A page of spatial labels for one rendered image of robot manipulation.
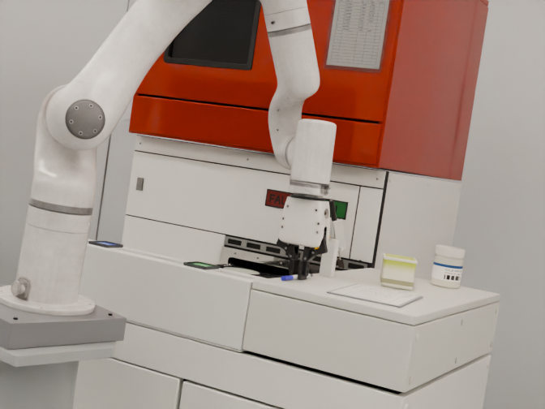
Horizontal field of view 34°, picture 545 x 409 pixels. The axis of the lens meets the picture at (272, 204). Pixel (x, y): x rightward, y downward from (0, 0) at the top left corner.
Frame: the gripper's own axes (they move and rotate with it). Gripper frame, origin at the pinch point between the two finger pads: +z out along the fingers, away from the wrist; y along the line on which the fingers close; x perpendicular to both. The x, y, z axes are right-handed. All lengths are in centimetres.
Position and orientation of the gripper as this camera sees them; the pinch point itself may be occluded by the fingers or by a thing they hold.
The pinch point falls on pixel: (298, 269)
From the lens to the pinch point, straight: 188.9
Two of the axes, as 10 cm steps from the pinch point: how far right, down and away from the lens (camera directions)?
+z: -1.2, 9.9, 0.4
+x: -4.7, -0.2, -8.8
